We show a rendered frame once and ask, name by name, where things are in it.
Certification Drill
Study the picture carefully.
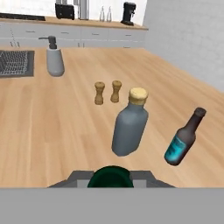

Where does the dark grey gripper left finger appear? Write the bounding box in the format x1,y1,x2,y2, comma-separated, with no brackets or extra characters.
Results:
47,170,95,189

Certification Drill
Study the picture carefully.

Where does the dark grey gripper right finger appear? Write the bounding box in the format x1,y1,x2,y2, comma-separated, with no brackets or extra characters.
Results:
128,170,176,189

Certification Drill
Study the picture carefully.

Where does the grey bottle with cork cap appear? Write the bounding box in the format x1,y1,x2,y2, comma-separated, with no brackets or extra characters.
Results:
111,87,150,158

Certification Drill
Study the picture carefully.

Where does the brown bottle with blue label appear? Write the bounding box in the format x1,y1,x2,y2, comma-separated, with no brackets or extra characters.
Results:
164,107,207,167

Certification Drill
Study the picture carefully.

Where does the wooden shaker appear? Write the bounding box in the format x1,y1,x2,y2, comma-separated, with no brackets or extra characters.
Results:
109,80,123,104
94,81,106,106

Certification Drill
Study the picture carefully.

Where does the grey soap dispenser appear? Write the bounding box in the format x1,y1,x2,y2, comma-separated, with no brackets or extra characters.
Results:
38,35,66,78

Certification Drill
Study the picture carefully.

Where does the dark sink basin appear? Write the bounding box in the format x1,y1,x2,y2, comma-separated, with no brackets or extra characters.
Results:
0,49,36,79

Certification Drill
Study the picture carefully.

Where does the grey cupboard run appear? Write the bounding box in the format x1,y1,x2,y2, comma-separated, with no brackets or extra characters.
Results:
0,21,147,50

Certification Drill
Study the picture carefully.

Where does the clear glass bottle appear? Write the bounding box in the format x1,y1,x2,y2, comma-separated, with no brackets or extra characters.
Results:
99,5,106,23
105,6,113,24

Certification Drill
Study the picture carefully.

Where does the black coffee machine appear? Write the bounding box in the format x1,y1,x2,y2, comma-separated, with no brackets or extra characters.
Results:
120,1,137,27

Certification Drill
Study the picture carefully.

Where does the black toaster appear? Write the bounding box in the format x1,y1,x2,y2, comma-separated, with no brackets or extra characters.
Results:
54,3,76,21

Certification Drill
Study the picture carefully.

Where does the steel canister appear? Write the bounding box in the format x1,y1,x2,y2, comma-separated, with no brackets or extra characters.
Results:
77,0,90,21

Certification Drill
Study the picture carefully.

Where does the black hob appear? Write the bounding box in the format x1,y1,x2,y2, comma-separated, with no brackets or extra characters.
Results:
0,12,46,22

